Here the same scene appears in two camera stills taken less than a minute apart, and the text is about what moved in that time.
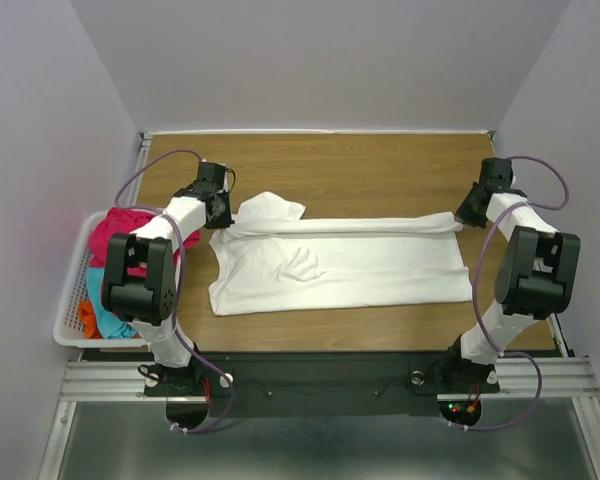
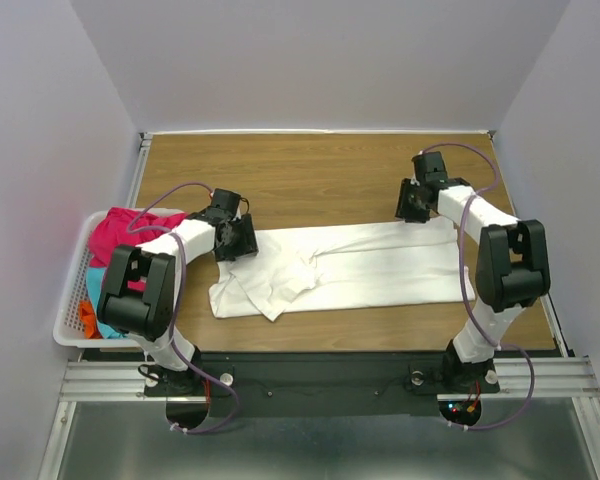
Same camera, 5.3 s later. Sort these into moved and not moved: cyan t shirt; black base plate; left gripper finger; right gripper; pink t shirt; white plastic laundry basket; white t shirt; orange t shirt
Moved: white t shirt; right gripper; left gripper finger
Not moved: pink t shirt; orange t shirt; black base plate; cyan t shirt; white plastic laundry basket
